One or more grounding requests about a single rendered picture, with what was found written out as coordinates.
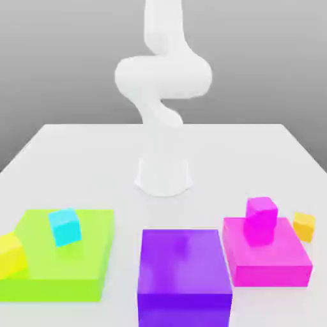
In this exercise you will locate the large purple box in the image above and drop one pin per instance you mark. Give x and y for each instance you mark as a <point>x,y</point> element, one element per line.
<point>182,270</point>

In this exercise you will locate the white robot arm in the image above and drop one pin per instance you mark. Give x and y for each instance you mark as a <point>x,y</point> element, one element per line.
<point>163,76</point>

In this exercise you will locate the small yellow cube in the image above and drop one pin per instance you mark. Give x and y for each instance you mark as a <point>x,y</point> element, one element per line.
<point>10,254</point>

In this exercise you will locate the small cyan cube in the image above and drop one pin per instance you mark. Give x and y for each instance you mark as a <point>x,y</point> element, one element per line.
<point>65,228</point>

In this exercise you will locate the large lime green box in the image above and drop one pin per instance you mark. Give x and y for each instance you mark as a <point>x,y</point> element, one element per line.
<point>63,268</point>

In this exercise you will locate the small orange cube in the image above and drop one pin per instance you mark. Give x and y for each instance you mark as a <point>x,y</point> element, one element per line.
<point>304,226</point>

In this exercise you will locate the large pink box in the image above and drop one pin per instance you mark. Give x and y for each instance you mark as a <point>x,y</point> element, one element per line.
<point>276,260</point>

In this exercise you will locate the small magenta cube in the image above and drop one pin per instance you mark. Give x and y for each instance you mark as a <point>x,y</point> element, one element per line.
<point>260,222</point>

